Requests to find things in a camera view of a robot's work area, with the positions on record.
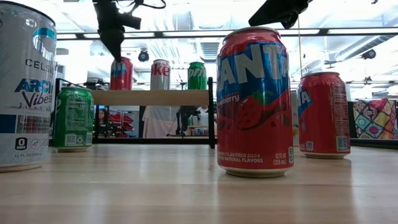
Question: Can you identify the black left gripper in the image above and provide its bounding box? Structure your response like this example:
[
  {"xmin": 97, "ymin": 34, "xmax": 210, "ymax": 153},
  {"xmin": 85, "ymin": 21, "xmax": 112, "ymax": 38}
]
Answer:
[{"xmin": 93, "ymin": 0, "xmax": 125, "ymax": 62}]

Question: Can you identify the red Fanta strawberry can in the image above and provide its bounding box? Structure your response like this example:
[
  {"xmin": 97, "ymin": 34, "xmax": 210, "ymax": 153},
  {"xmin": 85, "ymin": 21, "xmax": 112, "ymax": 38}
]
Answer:
[
  {"xmin": 109, "ymin": 56, "xmax": 134, "ymax": 91},
  {"xmin": 216, "ymin": 26, "xmax": 295, "ymax": 179},
  {"xmin": 297, "ymin": 71, "xmax": 351, "ymax": 160}
]

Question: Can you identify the silver Diet Coke can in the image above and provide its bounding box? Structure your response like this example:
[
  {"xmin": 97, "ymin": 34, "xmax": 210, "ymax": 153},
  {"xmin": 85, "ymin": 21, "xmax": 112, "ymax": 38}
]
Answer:
[{"xmin": 150, "ymin": 58, "xmax": 172, "ymax": 91}]

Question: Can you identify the green Sprite can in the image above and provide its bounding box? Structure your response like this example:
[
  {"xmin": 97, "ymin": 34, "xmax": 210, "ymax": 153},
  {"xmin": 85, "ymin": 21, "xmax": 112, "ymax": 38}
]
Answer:
[
  {"xmin": 187, "ymin": 61, "xmax": 208, "ymax": 91},
  {"xmin": 52, "ymin": 86, "xmax": 95, "ymax": 153}
]

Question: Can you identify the shelf with bottles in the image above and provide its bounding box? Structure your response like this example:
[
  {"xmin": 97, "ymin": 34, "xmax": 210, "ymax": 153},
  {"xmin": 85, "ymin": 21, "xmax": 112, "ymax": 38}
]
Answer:
[{"xmin": 186, "ymin": 115, "xmax": 210, "ymax": 137}]

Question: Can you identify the black overhead crossbar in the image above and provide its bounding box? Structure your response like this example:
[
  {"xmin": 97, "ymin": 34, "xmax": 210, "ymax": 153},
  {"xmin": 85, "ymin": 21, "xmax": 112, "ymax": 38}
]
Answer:
[{"xmin": 55, "ymin": 27, "xmax": 398, "ymax": 40}]

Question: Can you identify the white Celsius Arctic Vibe can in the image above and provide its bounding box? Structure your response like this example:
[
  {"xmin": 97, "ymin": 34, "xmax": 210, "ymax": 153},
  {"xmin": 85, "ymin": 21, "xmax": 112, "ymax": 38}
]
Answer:
[{"xmin": 0, "ymin": 1, "xmax": 58, "ymax": 173}]

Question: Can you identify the colourful patchwork quilt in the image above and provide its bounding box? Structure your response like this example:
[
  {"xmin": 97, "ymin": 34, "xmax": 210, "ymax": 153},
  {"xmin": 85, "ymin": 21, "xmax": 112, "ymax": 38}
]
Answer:
[{"xmin": 353, "ymin": 98, "xmax": 398, "ymax": 140}]

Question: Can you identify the wooden shelf black metal frame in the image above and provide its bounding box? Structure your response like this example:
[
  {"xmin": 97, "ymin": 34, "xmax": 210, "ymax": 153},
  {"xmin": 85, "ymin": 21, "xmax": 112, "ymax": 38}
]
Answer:
[{"xmin": 54, "ymin": 76, "xmax": 217, "ymax": 149}]

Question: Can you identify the grey ceiling duct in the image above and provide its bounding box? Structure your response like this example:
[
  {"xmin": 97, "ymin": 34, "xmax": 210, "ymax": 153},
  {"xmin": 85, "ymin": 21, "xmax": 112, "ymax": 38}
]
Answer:
[{"xmin": 334, "ymin": 33, "xmax": 398, "ymax": 62}]

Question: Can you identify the black aluminium table frame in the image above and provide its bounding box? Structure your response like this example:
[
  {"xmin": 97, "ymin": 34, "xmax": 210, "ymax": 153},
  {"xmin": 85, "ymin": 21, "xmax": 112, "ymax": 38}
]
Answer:
[{"xmin": 49, "ymin": 136, "xmax": 398, "ymax": 150}]

